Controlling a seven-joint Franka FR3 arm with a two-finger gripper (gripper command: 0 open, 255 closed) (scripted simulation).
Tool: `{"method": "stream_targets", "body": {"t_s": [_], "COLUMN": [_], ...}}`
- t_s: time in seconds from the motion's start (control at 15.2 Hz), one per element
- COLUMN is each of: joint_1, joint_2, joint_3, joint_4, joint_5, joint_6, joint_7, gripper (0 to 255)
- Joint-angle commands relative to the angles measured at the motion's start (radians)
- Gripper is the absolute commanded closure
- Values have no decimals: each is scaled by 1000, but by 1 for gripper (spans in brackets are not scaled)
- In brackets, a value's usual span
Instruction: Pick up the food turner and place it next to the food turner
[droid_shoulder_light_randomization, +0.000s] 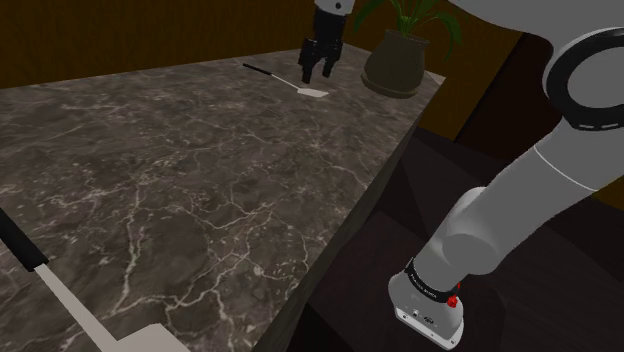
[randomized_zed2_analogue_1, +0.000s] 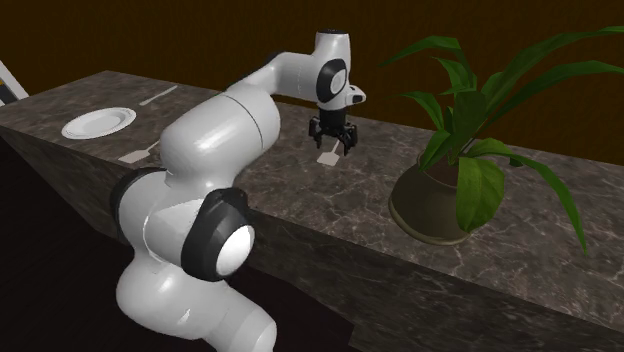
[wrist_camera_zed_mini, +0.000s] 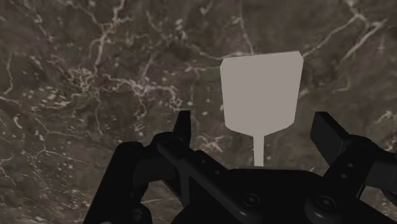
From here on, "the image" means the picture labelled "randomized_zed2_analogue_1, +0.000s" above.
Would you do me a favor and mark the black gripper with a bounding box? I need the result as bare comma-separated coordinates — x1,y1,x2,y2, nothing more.
307,108,360,157

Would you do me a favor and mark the pale flat spatula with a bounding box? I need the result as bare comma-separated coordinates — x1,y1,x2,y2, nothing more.
316,139,341,168
118,140,162,165

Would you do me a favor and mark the green plant in brown pot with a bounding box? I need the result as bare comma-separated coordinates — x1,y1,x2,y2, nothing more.
379,25,624,258

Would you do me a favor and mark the long pale utensil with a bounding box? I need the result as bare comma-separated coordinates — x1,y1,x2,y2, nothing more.
138,85,179,107

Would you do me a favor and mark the white plate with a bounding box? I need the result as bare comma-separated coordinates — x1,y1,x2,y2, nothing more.
61,107,138,141

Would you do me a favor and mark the white and black frame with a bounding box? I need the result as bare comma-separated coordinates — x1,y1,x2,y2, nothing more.
0,60,30,106

